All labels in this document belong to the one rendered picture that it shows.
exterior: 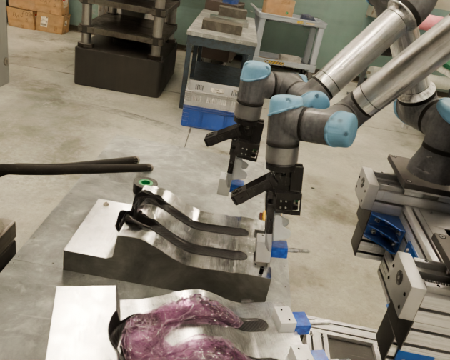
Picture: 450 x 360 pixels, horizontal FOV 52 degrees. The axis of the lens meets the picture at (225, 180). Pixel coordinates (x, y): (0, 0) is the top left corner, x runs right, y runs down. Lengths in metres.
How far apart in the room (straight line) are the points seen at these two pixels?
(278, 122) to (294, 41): 6.62
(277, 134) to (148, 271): 0.45
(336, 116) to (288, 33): 6.63
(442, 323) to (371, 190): 0.51
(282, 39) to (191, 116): 3.51
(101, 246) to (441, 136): 1.01
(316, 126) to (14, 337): 0.75
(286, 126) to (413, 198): 0.65
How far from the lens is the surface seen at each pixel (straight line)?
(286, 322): 1.02
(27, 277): 1.19
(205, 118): 4.37
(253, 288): 1.13
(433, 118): 1.51
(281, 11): 6.95
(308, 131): 0.98
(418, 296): 1.09
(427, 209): 1.56
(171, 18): 6.01
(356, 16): 7.70
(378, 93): 1.06
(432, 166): 1.51
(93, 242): 1.19
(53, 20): 7.67
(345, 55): 1.21
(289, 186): 1.06
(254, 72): 1.23
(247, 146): 1.29
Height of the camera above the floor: 1.56
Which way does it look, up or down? 26 degrees down
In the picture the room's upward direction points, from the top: 11 degrees clockwise
